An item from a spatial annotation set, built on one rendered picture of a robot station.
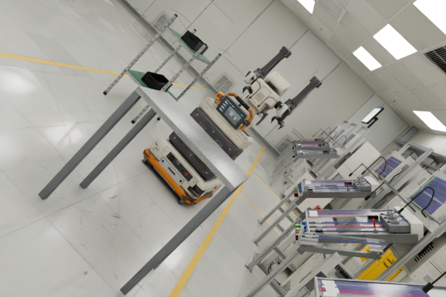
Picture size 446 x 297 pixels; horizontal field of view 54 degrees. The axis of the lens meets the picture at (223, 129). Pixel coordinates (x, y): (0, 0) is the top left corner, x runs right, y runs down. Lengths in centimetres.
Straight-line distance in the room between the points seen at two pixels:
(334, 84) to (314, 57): 89
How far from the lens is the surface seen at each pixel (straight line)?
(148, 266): 231
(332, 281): 239
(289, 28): 1198
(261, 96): 404
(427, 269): 332
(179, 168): 376
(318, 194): 456
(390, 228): 323
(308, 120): 1183
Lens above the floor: 127
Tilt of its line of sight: 9 degrees down
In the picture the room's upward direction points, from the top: 45 degrees clockwise
